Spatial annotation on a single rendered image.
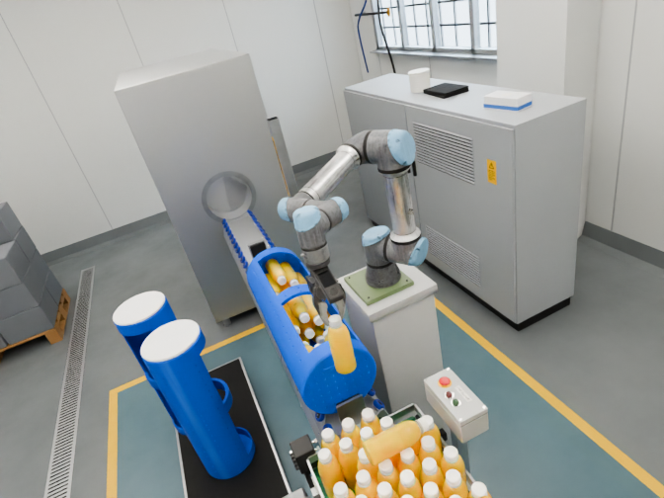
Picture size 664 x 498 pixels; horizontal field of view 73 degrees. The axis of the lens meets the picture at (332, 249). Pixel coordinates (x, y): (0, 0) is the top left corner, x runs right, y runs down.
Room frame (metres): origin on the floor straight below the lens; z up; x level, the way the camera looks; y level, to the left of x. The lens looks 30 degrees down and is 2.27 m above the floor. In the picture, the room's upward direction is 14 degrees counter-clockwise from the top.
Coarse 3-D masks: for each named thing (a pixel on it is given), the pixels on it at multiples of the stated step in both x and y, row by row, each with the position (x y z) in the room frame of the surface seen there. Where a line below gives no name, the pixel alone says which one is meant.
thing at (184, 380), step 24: (144, 360) 1.62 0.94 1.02; (168, 360) 1.58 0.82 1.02; (192, 360) 1.61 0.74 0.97; (168, 384) 1.58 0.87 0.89; (192, 384) 1.59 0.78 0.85; (216, 384) 1.83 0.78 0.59; (192, 408) 1.57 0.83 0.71; (216, 408) 1.61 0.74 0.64; (192, 432) 1.59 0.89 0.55; (216, 432) 1.59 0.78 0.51; (240, 432) 1.84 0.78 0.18; (216, 456) 1.57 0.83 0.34; (240, 456) 1.61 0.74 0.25
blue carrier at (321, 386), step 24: (264, 264) 1.96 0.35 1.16; (264, 288) 1.69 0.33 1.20; (288, 288) 1.59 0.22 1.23; (264, 312) 1.60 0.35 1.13; (336, 312) 1.51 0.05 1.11; (288, 336) 1.33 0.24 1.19; (288, 360) 1.26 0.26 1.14; (312, 360) 1.15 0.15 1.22; (360, 360) 1.16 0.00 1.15; (312, 384) 1.11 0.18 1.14; (336, 384) 1.13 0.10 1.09; (360, 384) 1.16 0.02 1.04; (312, 408) 1.11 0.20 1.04
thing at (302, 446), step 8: (296, 440) 1.02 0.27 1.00; (304, 440) 1.02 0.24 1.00; (296, 448) 0.99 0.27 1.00; (304, 448) 0.99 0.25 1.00; (312, 448) 0.98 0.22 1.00; (296, 456) 0.96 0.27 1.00; (304, 456) 0.96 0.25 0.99; (296, 464) 0.97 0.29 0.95; (304, 464) 0.96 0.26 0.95; (312, 464) 0.97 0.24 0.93; (304, 472) 0.96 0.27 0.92
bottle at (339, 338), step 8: (328, 328) 1.07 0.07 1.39; (336, 328) 1.05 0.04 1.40; (344, 328) 1.06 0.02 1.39; (328, 336) 1.06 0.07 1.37; (336, 336) 1.04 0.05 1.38; (344, 336) 1.04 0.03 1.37; (336, 344) 1.04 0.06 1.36; (344, 344) 1.04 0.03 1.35; (336, 352) 1.04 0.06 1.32; (344, 352) 1.03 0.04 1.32; (352, 352) 1.05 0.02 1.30; (336, 360) 1.04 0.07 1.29; (344, 360) 1.03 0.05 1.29; (352, 360) 1.04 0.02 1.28; (336, 368) 1.05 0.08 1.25; (344, 368) 1.03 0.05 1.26; (352, 368) 1.03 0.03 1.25
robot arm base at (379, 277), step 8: (368, 264) 1.56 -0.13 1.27; (392, 264) 1.55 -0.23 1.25; (368, 272) 1.57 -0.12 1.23; (376, 272) 1.53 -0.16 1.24; (384, 272) 1.52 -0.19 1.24; (392, 272) 1.53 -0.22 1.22; (368, 280) 1.56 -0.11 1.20; (376, 280) 1.53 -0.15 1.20; (384, 280) 1.51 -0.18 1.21; (392, 280) 1.52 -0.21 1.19; (376, 288) 1.52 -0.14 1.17
